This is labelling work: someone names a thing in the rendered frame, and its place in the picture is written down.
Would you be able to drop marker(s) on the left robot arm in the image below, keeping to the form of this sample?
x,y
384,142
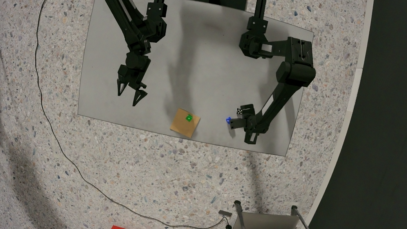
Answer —
x,y
295,72

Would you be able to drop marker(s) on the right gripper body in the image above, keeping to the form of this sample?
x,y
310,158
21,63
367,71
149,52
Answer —
x,y
137,86

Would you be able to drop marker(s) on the green die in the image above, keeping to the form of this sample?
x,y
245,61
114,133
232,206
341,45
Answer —
x,y
189,117

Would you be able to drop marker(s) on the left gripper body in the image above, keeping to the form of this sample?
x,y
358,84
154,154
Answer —
x,y
249,109

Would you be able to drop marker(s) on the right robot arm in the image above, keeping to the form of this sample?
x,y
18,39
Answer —
x,y
135,28

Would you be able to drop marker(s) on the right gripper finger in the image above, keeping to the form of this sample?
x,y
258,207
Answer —
x,y
136,99
123,87

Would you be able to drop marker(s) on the tan flat mat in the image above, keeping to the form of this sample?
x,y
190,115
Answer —
x,y
183,126

